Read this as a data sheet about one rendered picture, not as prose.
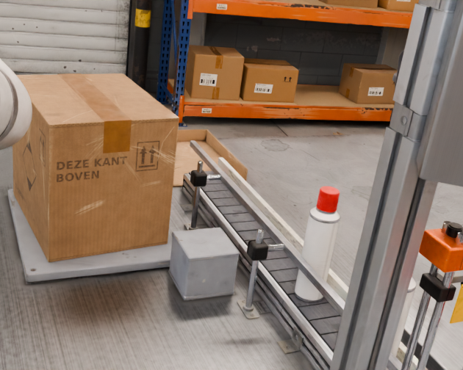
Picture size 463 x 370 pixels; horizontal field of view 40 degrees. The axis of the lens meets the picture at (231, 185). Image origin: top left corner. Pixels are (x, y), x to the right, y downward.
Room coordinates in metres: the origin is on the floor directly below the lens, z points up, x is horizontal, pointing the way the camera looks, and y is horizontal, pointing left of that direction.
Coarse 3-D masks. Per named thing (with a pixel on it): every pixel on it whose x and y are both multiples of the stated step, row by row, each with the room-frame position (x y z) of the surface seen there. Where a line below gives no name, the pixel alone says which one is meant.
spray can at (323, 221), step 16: (320, 192) 0.95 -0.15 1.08; (336, 192) 0.94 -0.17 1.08; (320, 208) 0.94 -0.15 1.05; (336, 208) 0.95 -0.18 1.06; (320, 224) 0.93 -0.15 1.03; (336, 224) 0.93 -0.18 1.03; (304, 240) 0.95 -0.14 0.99; (320, 240) 0.93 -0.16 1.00; (304, 256) 0.94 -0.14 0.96; (320, 256) 0.93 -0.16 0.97; (320, 272) 0.93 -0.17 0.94; (304, 288) 0.93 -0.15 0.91
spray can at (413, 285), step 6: (414, 282) 0.77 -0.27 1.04; (414, 288) 0.75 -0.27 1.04; (408, 294) 0.75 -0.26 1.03; (408, 300) 0.75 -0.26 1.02; (408, 306) 0.75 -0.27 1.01; (402, 312) 0.75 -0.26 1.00; (408, 312) 0.76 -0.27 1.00; (402, 318) 0.75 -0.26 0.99; (402, 324) 0.75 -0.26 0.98; (402, 330) 0.75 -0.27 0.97; (396, 336) 0.75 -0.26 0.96; (396, 342) 0.75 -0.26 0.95; (396, 348) 0.75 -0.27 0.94; (396, 354) 0.76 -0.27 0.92
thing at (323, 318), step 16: (208, 192) 1.32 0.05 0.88; (224, 192) 1.33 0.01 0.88; (224, 208) 1.25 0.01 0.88; (240, 208) 1.26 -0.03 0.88; (240, 224) 1.19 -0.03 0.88; (256, 224) 1.20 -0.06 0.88; (272, 240) 1.13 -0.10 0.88; (272, 256) 1.07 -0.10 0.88; (272, 272) 1.01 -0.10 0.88; (288, 272) 1.02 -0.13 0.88; (288, 288) 0.96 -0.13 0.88; (304, 304) 0.92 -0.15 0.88; (320, 304) 0.93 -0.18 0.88; (320, 320) 0.88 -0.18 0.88; (336, 320) 0.89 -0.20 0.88; (320, 336) 0.84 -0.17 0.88; (336, 336) 0.84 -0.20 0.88
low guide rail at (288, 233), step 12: (228, 168) 1.40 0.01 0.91; (240, 180) 1.34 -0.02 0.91; (252, 192) 1.28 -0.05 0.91; (264, 204) 1.22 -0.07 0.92; (276, 216) 1.18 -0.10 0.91; (288, 228) 1.13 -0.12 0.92; (288, 240) 1.11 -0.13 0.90; (300, 240) 1.08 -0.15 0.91; (300, 252) 1.07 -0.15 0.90; (336, 276) 0.97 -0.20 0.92; (336, 288) 0.95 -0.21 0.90
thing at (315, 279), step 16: (192, 144) 1.41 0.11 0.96; (208, 160) 1.32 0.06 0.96; (224, 176) 1.24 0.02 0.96; (240, 192) 1.16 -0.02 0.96; (256, 208) 1.10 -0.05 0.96; (288, 256) 0.96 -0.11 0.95; (304, 272) 0.90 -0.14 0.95; (320, 288) 0.86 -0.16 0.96; (336, 304) 0.81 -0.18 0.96; (400, 368) 0.68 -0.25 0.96
